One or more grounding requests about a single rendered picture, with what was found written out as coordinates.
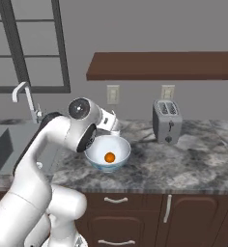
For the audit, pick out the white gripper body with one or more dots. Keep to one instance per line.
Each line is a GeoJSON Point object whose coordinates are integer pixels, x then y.
{"type": "Point", "coordinates": [116, 127]}

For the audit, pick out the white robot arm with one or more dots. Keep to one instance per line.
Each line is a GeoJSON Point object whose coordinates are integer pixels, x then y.
{"type": "Point", "coordinates": [32, 180]}

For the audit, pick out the orange tangerine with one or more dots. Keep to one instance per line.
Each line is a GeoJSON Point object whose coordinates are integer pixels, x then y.
{"type": "Point", "coordinates": [109, 157]}

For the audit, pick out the white bowl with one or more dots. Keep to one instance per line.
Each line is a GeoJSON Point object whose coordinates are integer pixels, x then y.
{"type": "Point", "coordinates": [98, 154]}

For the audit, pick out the silver faucet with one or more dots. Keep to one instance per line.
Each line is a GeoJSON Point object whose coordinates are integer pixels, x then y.
{"type": "Point", "coordinates": [29, 101]}

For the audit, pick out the grey sink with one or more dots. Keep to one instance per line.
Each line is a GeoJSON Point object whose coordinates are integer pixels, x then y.
{"type": "Point", "coordinates": [3, 144]}

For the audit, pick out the grey toaster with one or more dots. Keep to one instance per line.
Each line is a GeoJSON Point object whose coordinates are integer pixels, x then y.
{"type": "Point", "coordinates": [166, 123]}

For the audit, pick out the brown drawer front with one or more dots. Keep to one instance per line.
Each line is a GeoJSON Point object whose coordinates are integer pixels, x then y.
{"type": "Point", "coordinates": [119, 226]}
{"type": "Point", "coordinates": [145, 202]}

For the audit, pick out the dark framed window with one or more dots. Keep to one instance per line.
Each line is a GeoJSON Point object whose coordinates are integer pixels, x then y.
{"type": "Point", "coordinates": [14, 41]}

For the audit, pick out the white wall outlet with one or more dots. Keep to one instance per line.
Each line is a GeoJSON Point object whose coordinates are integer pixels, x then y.
{"type": "Point", "coordinates": [113, 94]}
{"type": "Point", "coordinates": [167, 92]}

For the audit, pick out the brown wall shelf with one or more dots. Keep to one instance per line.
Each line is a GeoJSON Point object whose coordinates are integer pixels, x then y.
{"type": "Point", "coordinates": [164, 66]}

